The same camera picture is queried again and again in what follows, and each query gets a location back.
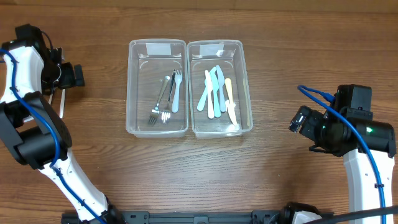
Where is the white plastic fork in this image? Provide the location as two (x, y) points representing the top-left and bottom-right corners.
(59, 89), (66, 119)

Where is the silver metal fork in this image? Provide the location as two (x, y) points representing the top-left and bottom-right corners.
(149, 75), (170, 125)
(49, 92), (53, 105)

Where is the yellow plastic knife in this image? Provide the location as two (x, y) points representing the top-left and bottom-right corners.
(225, 78), (238, 126)

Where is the pale blue plastic fork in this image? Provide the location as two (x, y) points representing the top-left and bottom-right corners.
(172, 70), (183, 113)

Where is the pale blue knife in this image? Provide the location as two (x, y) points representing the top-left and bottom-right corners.
(210, 67), (221, 118)
(216, 65), (226, 113)

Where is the cream plastic knife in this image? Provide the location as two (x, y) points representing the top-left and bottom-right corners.
(205, 70), (215, 119)

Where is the pale blue knife angled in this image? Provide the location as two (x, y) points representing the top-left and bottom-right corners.
(197, 78), (207, 111)

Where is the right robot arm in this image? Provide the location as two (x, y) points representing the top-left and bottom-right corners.
(284, 84), (397, 223)

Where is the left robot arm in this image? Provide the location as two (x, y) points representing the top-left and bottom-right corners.
(1, 24), (125, 223)

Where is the left clear plastic container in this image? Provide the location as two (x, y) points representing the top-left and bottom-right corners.
(126, 39), (189, 138)

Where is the clear plastic container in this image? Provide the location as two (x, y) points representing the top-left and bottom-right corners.
(187, 40), (253, 139)
(126, 39), (189, 138)

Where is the right clear plastic container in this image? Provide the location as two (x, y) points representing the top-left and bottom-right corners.
(187, 40), (253, 139)

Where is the right blue cable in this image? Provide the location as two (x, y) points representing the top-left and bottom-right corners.
(297, 84), (387, 224)

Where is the blue cable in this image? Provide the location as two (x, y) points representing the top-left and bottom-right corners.
(0, 49), (108, 224)
(297, 84), (387, 224)

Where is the left blue cable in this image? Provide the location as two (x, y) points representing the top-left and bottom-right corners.
(0, 49), (108, 224)

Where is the black cable bottom right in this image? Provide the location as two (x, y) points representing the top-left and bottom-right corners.
(307, 205), (398, 224)

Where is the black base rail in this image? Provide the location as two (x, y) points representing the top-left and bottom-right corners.
(60, 207), (335, 224)

